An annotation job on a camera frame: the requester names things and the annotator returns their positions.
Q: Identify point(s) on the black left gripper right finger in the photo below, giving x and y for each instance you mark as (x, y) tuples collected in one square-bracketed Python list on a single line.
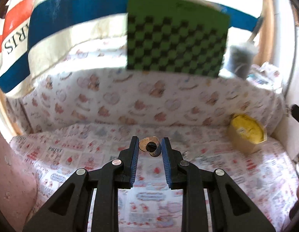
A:
[(210, 199)]

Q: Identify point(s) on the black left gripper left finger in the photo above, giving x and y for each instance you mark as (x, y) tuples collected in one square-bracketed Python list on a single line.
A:
[(69, 207)]

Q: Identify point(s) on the round bronze black earring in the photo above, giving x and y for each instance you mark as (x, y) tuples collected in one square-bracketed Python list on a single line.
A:
[(151, 145)]

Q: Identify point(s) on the gold octagonal jewelry box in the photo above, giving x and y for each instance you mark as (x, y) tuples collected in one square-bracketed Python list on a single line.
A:
[(240, 144)]

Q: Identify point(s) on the yellow cloth pouch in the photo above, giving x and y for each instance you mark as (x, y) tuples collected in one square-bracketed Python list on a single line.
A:
[(248, 128)]

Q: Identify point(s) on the pink patterned pillow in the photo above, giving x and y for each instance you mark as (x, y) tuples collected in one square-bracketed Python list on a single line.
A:
[(18, 187)]

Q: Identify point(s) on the grey translucent plastic tub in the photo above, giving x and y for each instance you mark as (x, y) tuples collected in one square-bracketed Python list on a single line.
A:
[(240, 59)]

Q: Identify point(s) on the baby bear print cloth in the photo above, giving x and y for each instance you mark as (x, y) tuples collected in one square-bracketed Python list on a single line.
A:
[(91, 84)]

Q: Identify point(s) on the green checkered box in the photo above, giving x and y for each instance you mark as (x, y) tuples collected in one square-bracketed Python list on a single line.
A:
[(175, 36)]

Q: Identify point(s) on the striped canvas tote bag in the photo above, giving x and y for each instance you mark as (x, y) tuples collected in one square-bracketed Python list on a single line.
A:
[(38, 34)]

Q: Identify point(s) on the wooden window frame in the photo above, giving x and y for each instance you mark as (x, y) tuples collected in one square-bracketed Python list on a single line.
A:
[(267, 34)]

